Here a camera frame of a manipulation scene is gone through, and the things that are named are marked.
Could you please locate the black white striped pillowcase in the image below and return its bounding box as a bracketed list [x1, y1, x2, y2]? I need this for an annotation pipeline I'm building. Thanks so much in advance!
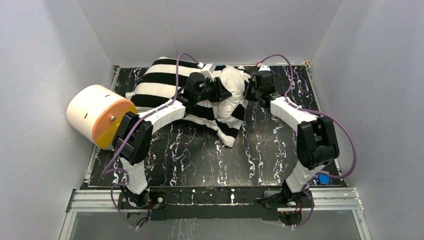
[125, 57, 251, 148]

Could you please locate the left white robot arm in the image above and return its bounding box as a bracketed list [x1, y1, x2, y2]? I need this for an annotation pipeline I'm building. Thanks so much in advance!
[112, 72, 232, 208]

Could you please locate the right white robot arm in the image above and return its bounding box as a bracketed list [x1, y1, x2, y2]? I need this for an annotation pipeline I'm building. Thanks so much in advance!
[244, 67, 340, 207]

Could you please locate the white orange cylinder roll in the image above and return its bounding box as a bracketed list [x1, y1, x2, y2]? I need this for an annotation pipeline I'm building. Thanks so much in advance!
[66, 84, 137, 150]

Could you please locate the small blue object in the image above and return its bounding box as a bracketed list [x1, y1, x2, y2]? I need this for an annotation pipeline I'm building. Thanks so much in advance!
[317, 174, 332, 185]

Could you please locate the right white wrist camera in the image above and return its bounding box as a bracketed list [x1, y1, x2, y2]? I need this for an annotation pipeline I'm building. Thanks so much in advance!
[256, 61, 272, 72]

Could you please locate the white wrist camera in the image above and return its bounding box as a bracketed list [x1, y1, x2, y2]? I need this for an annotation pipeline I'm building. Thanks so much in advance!
[197, 62, 217, 75]
[256, 61, 272, 72]

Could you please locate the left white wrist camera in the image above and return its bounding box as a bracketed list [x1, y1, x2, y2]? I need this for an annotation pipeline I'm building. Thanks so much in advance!
[197, 62, 217, 75]

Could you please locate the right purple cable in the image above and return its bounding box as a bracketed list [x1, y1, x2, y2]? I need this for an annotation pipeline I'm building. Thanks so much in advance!
[255, 54, 357, 230]

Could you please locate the purple cable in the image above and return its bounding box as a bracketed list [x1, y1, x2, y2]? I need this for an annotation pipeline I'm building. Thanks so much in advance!
[100, 53, 200, 213]
[255, 54, 357, 230]

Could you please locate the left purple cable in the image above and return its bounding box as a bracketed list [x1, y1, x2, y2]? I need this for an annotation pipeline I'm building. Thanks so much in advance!
[100, 53, 200, 213]

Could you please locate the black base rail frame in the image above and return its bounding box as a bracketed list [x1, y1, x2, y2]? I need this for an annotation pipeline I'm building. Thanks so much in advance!
[116, 186, 311, 225]

